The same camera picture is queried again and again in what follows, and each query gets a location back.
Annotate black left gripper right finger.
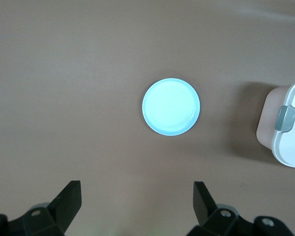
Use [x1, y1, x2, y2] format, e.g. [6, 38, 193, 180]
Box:
[188, 181, 294, 236]

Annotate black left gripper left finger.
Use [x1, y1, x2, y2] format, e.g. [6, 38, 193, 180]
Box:
[0, 180, 83, 236]

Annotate white lidded box grey latches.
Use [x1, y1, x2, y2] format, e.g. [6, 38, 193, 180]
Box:
[256, 78, 295, 170]

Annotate light blue round plate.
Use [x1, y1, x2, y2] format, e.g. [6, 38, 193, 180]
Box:
[141, 78, 202, 137]

